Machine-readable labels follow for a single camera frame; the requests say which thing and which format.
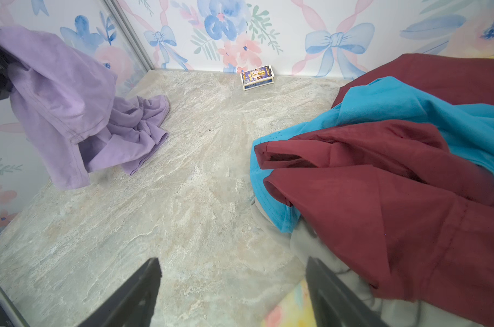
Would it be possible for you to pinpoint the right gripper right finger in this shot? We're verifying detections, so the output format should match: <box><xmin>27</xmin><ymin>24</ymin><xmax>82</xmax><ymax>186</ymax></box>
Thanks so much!
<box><xmin>306</xmin><ymin>258</ymin><xmax>387</xmax><ymax>327</ymax></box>

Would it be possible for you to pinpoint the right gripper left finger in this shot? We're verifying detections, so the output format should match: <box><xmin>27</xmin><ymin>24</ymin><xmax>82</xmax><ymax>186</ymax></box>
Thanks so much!
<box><xmin>80</xmin><ymin>258</ymin><xmax>162</xmax><ymax>327</ymax></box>

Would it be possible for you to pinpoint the lavender cloth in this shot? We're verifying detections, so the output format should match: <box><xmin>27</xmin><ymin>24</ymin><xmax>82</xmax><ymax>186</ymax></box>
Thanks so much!
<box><xmin>0</xmin><ymin>26</ymin><xmax>169</xmax><ymax>189</ymax></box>

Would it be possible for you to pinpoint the floral yellow cloth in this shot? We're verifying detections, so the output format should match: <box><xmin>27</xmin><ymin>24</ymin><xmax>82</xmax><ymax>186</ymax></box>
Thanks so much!
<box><xmin>260</xmin><ymin>279</ymin><xmax>316</xmax><ymax>327</ymax></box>

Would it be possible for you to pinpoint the grey cloth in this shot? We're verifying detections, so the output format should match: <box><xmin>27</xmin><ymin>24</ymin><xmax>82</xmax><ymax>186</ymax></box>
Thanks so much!
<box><xmin>251</xmin><ymin>200</ymin><xmax>494</xmax><ymax>326</ymax></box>

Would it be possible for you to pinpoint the maroon cloth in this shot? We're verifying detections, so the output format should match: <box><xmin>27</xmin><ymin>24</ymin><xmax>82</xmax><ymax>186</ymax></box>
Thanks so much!
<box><xmin>255</xmin><ymin>54</ymin><xmax>494</xmax><ymax>302</ymax></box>

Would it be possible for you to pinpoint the teal cloth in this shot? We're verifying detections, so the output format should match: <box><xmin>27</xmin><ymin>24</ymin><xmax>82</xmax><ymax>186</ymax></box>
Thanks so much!
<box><xmin>250</xmin><ymin>77</ymin><xmax>494</xmax><ymax>235</ymax></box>

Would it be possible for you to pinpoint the small printed card box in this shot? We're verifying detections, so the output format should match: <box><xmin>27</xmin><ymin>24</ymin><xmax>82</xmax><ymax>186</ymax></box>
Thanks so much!
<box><xmin>240</xmin><ymin>65</ymin><xmax>274</xmax><ymax>91</ymax></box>

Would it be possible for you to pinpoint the left aluminium corner post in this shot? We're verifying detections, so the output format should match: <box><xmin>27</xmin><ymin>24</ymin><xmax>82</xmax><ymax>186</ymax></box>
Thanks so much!
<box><xmin>103</xmin><ymin>0</ymin><xmax>155</xmax><ymax>71</ymax></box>

